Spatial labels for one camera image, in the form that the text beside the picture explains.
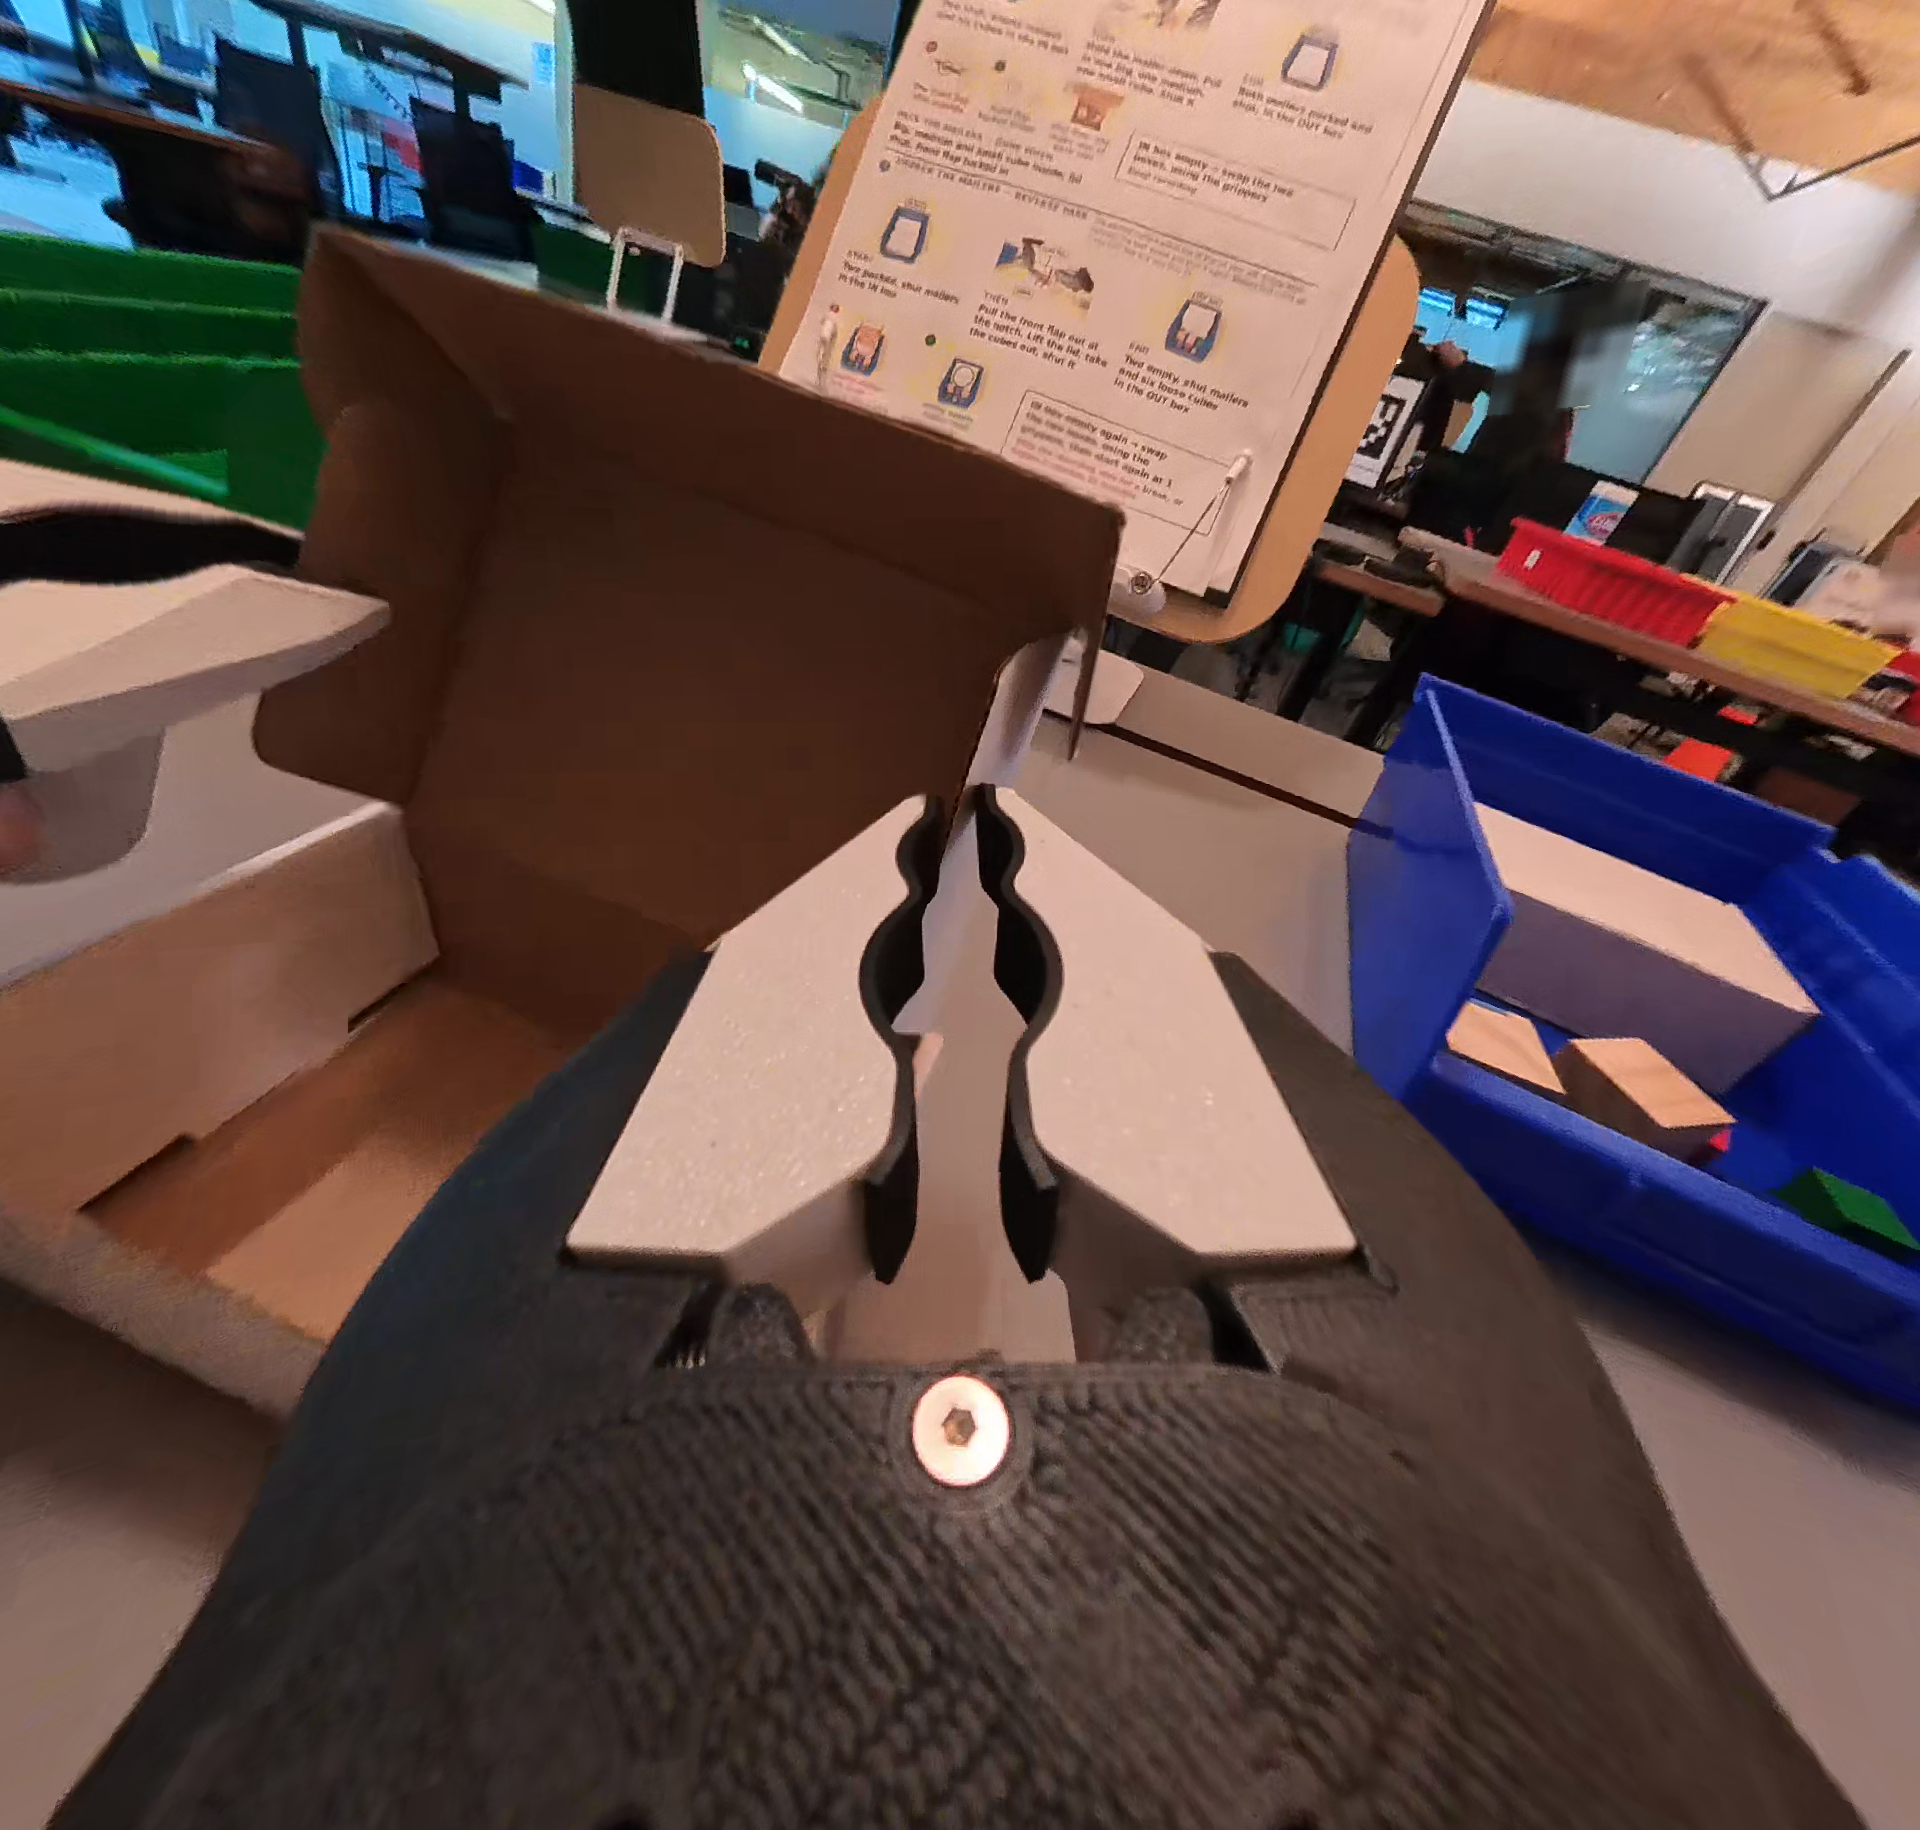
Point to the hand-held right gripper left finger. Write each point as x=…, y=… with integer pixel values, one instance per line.
x=751, y=1110

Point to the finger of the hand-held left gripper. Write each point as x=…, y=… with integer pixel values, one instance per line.
x=106, y=541
x=197, y=645

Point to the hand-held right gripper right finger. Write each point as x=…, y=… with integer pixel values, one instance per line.
x=1187, y=1110

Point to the white cardboard mailer box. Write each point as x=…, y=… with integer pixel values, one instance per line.
x=1637, y=946
x=676, y=661

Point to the person's left hand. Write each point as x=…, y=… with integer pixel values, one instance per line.
x=16, y=828

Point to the green plastic bin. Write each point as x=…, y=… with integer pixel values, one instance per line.
x=137, y=391

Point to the plain wooden cube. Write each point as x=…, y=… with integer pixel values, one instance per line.
x=1508, y=1051
x=1643, y=1095

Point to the blue plastic bin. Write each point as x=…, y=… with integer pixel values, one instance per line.
x=1577, y=1231

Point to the wooden background table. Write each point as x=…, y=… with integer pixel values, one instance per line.
x=1651, y=645

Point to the small wooden sign stand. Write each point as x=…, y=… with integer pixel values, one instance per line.
x=652, y=172

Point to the green wooden cube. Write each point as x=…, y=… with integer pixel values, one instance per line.
x=1852, y=1208

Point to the red plastic bin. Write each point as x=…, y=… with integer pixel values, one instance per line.
x=1612, y=577

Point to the black and white marker tag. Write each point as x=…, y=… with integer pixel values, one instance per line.
x=1388, y=432

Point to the black panel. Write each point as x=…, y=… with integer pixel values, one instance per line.
x=632, y=15

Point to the yellow plastic bin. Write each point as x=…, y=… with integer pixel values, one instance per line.
x=1793, y=645

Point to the white instruction sheet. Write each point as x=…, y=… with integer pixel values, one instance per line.
x=1142, y=210

